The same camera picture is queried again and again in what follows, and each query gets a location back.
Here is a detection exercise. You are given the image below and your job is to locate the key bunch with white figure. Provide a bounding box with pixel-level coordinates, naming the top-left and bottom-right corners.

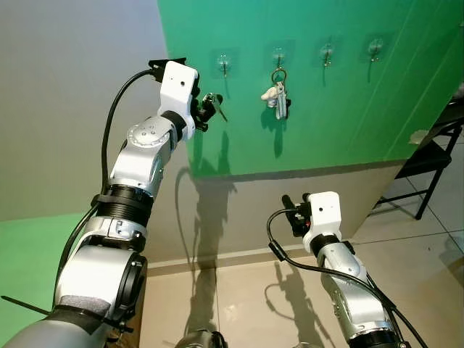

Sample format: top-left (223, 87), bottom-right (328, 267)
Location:
top-left (261, 67), bottom-right (292, 120)

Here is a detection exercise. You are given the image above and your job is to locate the black folding chair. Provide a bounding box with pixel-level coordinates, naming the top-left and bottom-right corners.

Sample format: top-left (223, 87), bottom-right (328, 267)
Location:
top-left (373, 98), bottom-right (464, 220)

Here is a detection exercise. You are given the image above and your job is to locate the dark grey robot leg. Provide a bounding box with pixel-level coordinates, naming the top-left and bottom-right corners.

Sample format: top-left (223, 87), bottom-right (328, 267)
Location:
top-left (174, 330), bottom-right (229, 348)

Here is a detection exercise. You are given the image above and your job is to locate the grey robot torso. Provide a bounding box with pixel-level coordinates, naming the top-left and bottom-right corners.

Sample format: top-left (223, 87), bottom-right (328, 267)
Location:
top-left (0, 308), bottom-right (109, 348)

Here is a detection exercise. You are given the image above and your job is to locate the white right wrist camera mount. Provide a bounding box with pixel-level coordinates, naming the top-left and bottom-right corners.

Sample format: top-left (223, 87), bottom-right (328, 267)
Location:
top-left (301, 191), bottom-right (343, 244)

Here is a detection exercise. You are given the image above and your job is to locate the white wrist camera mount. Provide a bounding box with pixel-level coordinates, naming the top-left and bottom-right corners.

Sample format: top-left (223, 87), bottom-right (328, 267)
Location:
top-left (149, 58), bottom-right (201, 143)
top-left (301, 191), bottom-right (343, 244)

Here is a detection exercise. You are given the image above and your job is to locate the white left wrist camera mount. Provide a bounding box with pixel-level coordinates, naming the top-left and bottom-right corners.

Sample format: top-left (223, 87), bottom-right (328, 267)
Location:
top-left (149, 58), bottom-right (201, 143)

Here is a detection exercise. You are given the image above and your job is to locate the clear adhesive wall hook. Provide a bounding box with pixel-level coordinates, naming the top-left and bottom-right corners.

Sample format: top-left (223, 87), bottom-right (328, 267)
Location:
top-left (319, 42), bottom-right (336, 68)
top-left (270, 45), bottom-right (289, 73)
top-left (367, 36), bottom-right (385, 62)
top-left (215, 49), bottom-right (236, 79)

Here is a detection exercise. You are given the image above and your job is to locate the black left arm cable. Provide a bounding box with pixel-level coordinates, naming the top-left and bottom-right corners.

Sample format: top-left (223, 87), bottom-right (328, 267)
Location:
top-left (54, 67), bottom-right (162, 298)

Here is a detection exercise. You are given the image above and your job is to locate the green wall board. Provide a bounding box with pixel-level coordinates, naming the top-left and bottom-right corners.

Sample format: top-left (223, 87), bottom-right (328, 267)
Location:
top-left (157, 0), bottom-right (464, 178)

